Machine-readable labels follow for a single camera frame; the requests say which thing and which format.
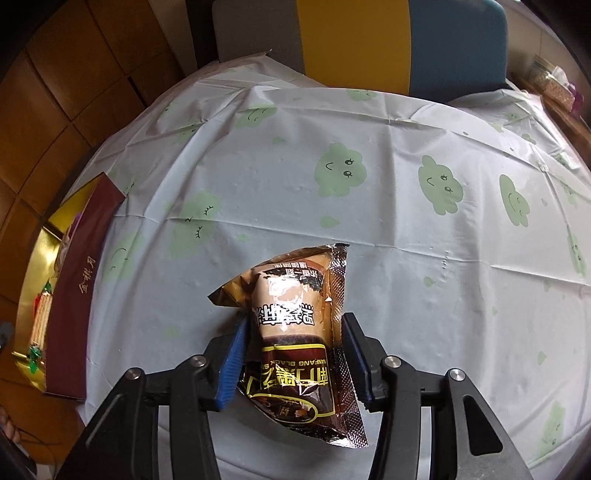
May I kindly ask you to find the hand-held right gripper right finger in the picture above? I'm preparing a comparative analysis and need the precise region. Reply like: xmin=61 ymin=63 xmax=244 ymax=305
xmin=342 ymin=313 xmax=532 ymax=480

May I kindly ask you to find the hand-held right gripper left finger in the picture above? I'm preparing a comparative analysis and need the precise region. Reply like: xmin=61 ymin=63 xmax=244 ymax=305
xmin=55 ymin=318 xmax=250 ymax=480

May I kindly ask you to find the patterned tissue box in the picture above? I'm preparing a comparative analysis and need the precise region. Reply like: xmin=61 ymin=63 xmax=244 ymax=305
xmin=529 ymin=54 xmax=578 ymax=109

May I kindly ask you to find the brown and beige sesame packet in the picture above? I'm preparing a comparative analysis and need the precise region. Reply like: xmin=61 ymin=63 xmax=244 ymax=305
xmin=208 ymin=242 xmax=370 ymax=448

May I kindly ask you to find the wooden side table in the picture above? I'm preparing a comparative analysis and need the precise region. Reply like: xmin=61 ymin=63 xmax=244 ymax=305
xmin=512 ymin=69 xmax=591 ymax=153

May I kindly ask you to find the wooden cabinet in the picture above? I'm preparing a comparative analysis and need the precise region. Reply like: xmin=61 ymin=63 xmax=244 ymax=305
xmin=0 ymin=0 xmax=204 ymax=324

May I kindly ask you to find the yellow wafer stick packet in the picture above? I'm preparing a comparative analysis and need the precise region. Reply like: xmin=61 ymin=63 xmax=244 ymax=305
xmin=27 ymin=284 xmax=54 ymax=372

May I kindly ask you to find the gold tin box maroon outside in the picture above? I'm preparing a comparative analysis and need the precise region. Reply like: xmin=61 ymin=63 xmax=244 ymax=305
xmin=11 ymin=173 xmax=126 ymax=401

